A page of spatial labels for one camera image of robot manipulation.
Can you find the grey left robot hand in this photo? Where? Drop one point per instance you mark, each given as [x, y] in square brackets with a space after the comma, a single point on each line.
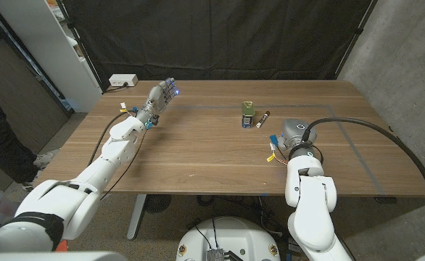
[156, 98]

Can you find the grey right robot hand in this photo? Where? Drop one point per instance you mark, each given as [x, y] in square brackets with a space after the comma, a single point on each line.
[294, 132]

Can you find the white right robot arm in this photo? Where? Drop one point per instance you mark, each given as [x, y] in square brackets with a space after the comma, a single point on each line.
[310, 203]

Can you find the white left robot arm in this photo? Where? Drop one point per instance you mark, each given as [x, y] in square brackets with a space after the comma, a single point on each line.
[89, 188]

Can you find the medicine bottle with green cap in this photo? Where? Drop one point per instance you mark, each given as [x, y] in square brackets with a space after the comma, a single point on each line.
[248, 115]

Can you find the brown marker pen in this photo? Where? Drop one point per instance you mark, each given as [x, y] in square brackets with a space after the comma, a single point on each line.
[263, 119]

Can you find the white power strip box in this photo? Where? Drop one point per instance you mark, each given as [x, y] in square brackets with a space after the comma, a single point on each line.
[122, 79]

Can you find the black backdrop curtain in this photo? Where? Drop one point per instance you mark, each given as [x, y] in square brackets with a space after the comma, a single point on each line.
[216, 36]

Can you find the black backdrop stand pole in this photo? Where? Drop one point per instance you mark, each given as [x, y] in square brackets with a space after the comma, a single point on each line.
[355, 38]
[82, 47]

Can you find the round black floor fan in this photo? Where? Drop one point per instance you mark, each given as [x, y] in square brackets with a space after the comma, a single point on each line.
[157, 203]

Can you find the white shelf cabinet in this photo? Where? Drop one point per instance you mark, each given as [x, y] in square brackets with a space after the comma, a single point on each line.
[49, 50]

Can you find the white table leg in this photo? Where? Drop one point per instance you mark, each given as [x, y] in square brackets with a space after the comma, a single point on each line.
[137, 217]

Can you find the white robot torso base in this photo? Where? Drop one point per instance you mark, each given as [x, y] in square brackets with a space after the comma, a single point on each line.
[230, 239]

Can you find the grey sneaker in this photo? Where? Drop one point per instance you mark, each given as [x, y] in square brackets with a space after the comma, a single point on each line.
[43, 160]
[27, 187]

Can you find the white head camera housing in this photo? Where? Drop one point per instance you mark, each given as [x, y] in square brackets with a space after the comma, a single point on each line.
[53, 256]

